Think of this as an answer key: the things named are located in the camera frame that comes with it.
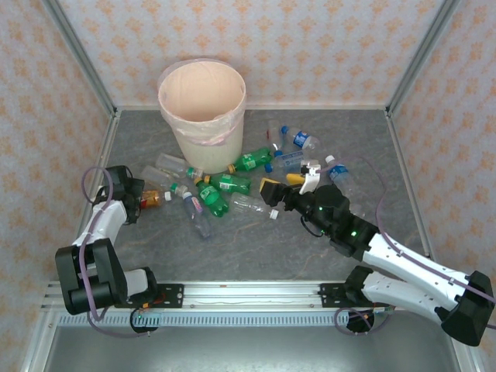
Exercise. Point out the clear crushed plastic bottle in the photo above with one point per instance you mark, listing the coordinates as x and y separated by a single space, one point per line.
155 176

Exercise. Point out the aluminium frame post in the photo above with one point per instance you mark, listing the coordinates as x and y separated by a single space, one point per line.
76 50
424 50

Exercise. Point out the pink plastic bin liner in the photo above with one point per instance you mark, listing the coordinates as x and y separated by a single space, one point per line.
201 100

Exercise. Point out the blue label bottle white cap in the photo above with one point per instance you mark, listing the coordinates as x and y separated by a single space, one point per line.
340 174

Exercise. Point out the clear bottle green cap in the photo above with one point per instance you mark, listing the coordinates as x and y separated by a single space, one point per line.
172 162

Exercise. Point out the clear bottle red label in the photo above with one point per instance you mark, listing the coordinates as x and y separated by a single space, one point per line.
274 133

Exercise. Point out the clear bottle white cap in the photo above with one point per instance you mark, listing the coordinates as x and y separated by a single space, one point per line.
248 203

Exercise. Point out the aluminium table edge rail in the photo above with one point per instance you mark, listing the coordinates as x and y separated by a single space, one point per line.
310 107
102 155
404 155

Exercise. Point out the orange label bottle white cap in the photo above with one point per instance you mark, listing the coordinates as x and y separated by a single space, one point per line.
155 198

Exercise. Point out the green plastic bottle yellow cap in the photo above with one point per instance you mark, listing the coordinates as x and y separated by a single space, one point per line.
211 197
252 159
232 184

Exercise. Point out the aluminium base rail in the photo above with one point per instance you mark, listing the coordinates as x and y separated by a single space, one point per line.
252 294

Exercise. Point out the cream plastic bin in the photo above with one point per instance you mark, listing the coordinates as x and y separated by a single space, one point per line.
209 155

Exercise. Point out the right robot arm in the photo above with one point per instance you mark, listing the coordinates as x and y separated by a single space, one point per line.
407 259

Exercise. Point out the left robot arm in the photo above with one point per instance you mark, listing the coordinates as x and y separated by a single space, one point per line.
108 217

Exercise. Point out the clear bottle purple label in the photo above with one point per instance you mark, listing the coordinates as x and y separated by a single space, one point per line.
195 205

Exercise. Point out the crushed clear bottle blue cap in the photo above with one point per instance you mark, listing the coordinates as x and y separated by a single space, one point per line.
288 162

